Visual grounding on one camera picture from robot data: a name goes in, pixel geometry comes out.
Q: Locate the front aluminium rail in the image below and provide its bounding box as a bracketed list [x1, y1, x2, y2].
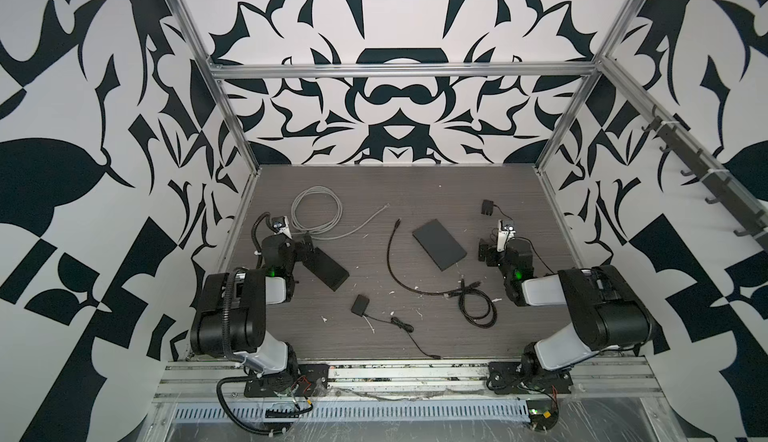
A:
[153, 357, 664, 402]

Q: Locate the grey coiled ethernet cable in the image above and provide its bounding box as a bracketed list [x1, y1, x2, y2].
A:
[290, 185, 390, 242]

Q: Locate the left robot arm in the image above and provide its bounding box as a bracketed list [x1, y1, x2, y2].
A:
[189, 212, 313, 437]

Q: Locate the wall hook rack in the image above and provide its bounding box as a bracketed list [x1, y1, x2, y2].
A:
[643, 104, 767, 252]

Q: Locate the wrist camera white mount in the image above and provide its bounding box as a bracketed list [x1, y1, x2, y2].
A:
[269, 216, 292, 238]
[496, 219, 515, 252]

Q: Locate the black network switch box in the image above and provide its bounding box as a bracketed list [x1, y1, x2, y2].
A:
[412, 219, 467, 271]

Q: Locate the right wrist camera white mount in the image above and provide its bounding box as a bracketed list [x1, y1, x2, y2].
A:
[496, 219, 515, 252]

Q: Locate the black wall power adapter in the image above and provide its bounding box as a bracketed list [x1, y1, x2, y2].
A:
[481, 199, 514, 223]

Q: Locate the black cable with barrel plug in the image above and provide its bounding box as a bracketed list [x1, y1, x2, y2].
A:
[386, 218, 499, 330]

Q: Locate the white slotted cable duct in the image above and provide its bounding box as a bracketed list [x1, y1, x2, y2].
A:
[170, 399, 532, 424]

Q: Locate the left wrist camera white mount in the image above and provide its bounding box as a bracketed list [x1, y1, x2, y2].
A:
[269, 216, 292, 238]

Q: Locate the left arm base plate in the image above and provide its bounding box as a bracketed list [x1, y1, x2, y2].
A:
[244, 363, 330, 398]

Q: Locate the small black adapter with cable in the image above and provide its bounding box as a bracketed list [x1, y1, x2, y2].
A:
[350, 294, 442, 361]

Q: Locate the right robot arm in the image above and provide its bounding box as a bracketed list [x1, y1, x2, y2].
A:
[478, 236, 656, 395]

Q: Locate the aluminium frame crossbar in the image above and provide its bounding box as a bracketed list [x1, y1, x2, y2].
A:
[209, 62, 595, 80]

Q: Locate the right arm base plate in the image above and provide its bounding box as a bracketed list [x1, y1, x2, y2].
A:
[485, 361, 573, 395]

